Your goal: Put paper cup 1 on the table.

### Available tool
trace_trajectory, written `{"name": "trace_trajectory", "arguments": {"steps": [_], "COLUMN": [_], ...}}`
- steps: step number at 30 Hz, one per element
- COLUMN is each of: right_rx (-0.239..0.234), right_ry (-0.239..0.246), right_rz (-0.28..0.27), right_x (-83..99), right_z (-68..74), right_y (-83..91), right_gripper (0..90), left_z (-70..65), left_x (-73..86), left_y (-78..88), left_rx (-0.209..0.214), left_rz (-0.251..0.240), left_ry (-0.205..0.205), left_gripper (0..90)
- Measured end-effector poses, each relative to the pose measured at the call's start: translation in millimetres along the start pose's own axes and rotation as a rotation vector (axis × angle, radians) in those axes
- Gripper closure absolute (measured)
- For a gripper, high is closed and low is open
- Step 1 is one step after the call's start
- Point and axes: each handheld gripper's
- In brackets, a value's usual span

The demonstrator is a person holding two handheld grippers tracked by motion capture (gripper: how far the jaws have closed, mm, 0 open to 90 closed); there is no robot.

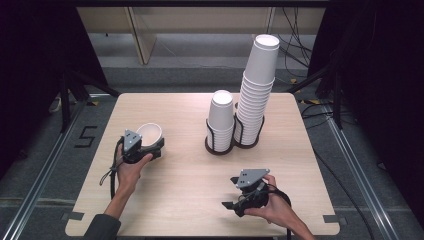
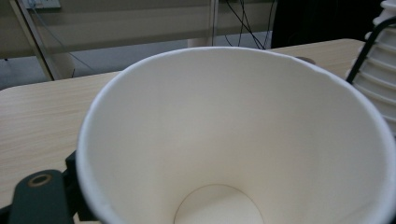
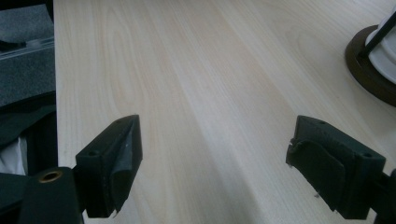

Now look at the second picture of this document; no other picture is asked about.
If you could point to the white paper cup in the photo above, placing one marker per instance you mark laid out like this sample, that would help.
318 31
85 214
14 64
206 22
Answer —
218 124

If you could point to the white background desk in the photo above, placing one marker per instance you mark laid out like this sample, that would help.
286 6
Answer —
124 28

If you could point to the black curtain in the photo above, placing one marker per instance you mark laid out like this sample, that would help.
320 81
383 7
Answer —
320 21

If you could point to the short stack of white cups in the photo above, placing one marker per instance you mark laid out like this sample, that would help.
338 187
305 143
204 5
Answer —
381 74

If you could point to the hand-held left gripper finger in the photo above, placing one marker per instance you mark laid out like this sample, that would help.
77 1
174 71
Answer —
73 183

